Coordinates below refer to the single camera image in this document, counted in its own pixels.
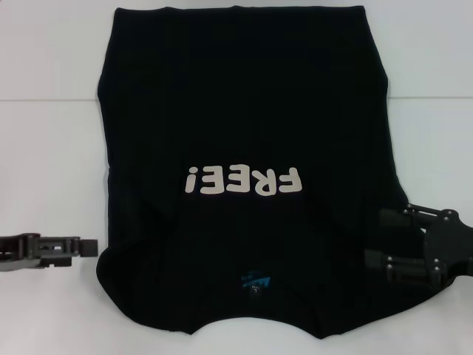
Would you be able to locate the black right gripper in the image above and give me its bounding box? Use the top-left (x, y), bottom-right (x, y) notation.
top-left (364, 203), bottom-right (473, 288)

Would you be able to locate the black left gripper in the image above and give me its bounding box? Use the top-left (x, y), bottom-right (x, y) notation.
top-left (0, 232), bottom-right (99, 273)

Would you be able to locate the black shirt with FREE print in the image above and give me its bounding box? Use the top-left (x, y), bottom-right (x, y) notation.
top-left (95, 5), bottom-right (459, 332)

